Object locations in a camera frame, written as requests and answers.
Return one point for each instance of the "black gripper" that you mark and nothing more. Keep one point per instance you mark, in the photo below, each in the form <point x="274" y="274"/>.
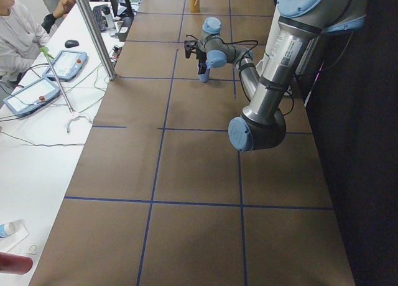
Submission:
<point x="201" y="61"/>

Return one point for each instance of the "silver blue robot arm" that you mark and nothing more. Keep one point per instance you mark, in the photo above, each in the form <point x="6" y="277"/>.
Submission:
<point x="261" y="124"/>

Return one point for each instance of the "second person forearm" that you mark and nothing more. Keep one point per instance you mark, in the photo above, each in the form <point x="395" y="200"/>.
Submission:
<point x="63" y="7"/>

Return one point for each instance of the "blue paper cup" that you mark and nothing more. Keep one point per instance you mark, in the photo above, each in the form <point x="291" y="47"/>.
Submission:
<point x="205" y="76"/>

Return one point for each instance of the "yellow cup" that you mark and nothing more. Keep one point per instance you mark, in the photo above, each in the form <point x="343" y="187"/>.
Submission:
<point x="194" y="6"/>

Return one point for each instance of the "black rectangular box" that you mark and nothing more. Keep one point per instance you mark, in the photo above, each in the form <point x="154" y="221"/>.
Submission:
<point x="124" y="28"/>

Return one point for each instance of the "black keyboard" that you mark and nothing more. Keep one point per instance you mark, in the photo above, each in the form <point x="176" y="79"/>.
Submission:
<point x="100" y="18"/>

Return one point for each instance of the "clear water bottle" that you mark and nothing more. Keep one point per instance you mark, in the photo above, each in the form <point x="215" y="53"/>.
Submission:
<point x="109" y="21"/>

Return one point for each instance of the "black computer mouse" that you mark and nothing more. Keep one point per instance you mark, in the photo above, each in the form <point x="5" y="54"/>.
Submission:
<point x="71" y="43"/>

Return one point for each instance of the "far teach pendant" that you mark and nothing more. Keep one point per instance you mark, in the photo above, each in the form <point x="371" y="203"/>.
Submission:
<point x="67" y="64"/>

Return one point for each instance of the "teach pendant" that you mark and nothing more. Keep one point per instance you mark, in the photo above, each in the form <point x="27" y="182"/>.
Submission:
<point x="67" y="64"/>
<point x="32" y="97"/>

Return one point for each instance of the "long metal grabber stick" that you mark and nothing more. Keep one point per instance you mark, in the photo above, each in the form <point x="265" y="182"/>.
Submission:
<point x="74" y="115"/>

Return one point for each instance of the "near teach pendant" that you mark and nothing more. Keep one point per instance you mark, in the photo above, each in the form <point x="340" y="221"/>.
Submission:
<point x="32" y="97"/>

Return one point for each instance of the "person in white shirt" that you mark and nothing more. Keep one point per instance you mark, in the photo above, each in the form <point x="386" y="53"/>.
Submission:
<point x="21" y="39"/>

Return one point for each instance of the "white tape roll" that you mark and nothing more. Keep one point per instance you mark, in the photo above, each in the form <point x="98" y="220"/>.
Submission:
<point x="33" y="250"/>

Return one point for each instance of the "white blue tube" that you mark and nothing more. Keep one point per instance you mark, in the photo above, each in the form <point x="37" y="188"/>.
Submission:
<point x="7" y="229"/>

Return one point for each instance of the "red cylinder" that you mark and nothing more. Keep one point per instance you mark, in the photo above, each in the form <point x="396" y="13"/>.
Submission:
<point x="14" y="264"/>

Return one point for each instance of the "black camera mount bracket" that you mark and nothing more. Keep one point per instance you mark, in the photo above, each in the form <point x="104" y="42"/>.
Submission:
<point x="191" y="48"/>

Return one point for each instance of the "aluminium frame post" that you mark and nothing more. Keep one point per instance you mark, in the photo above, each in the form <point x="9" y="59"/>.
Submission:
<point x="96" y="37"/>

